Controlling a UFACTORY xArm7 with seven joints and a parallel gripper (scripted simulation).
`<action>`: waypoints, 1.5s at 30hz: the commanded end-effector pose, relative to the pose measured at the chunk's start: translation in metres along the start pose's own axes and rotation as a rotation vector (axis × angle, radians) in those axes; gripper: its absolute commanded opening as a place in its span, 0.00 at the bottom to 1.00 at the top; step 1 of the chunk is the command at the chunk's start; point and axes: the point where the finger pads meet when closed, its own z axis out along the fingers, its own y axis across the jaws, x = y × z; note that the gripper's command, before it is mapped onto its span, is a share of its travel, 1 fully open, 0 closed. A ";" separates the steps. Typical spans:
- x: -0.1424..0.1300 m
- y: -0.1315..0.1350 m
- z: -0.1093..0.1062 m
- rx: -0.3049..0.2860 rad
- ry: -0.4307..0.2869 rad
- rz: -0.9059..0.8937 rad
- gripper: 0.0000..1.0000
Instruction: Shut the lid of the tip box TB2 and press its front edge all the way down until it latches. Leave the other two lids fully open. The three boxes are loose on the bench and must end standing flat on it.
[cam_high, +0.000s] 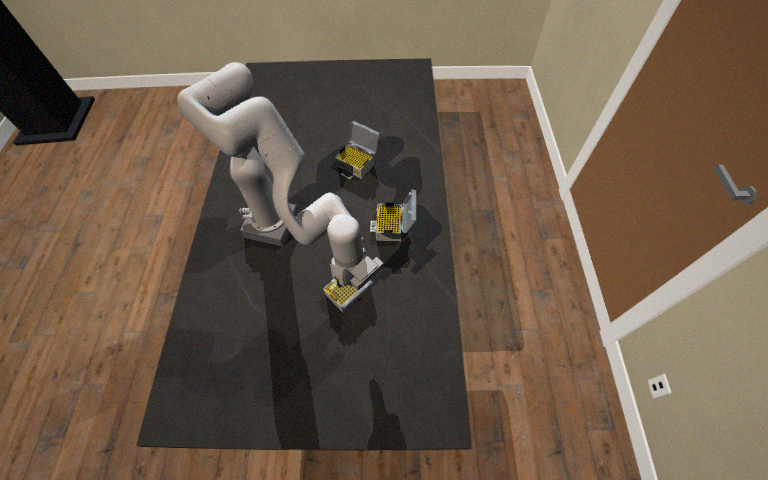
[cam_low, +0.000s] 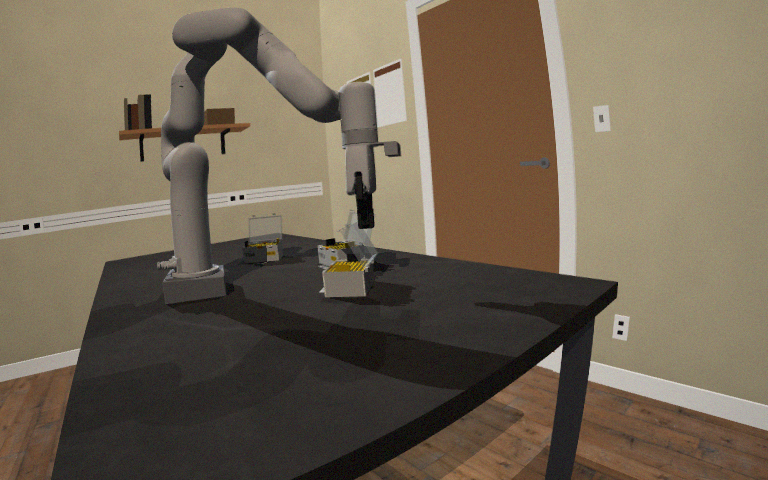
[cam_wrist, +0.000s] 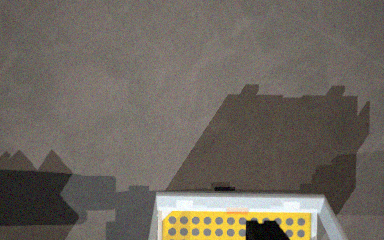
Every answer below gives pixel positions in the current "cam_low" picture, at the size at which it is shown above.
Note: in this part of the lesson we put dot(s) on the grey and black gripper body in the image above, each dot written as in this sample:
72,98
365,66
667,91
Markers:
360,157

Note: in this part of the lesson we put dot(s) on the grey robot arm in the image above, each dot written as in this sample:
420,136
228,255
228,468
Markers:
188,163

